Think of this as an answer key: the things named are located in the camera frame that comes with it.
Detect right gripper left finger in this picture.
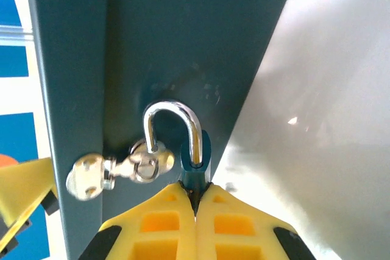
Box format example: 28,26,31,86
77,182,196,260

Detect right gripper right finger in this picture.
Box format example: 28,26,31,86
194,182,316,260

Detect blue padlock with silver shackle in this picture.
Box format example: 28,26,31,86
143,100,213,217

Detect starry night tin box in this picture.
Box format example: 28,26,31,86
24,0,301,260

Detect blue panel with orange circle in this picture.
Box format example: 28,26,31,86
0,113,52,260

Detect aluminium frame post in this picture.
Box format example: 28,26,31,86
0,27,34,41

